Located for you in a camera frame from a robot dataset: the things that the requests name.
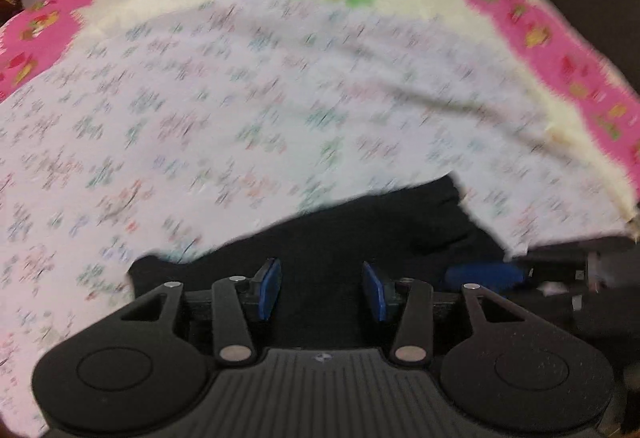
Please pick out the floral bed quilt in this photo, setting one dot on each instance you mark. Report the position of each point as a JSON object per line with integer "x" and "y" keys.
{"x": 178, "y": 125}

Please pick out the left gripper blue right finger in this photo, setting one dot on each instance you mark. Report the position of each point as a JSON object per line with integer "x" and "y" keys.
{"x": 404, "y": 308}

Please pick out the black pants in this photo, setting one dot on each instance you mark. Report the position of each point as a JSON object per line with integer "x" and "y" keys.
{"x": 415, "y": 233}

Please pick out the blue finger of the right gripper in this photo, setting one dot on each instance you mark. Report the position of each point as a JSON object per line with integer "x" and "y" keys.
{"x": 497, "y": 276}

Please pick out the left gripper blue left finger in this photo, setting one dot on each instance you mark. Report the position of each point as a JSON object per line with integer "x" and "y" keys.
{"x": 237, "y": 302}

